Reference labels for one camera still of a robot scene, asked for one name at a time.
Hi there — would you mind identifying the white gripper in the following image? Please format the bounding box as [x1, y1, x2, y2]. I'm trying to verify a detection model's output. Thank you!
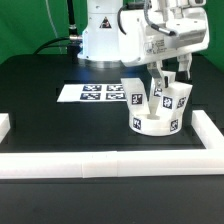
[117, 0, 209, 89]

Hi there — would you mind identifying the white round stool seat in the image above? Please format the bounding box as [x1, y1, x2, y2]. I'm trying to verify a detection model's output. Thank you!
[129, 113, 182, 136]

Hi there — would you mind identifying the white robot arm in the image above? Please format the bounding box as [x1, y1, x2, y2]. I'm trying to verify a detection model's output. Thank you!
[79, 0, 209, 88]

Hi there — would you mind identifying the white marker sheet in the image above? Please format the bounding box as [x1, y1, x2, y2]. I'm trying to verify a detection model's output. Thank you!
[57, 84, 126, 102]

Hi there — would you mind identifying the white U-shaped fence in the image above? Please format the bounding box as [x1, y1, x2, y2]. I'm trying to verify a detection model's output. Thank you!
[0, 110, 224, 179]

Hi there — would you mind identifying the black upright cable connector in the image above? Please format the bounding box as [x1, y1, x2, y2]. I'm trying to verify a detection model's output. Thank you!
[66, 0, 78, 35]

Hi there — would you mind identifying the black cable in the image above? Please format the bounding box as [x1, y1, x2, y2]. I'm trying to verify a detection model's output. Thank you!
[33, 35, 83, 55]

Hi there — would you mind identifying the white thin cable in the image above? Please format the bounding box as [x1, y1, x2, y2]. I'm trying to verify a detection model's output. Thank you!
[45, 0, 64, 55]

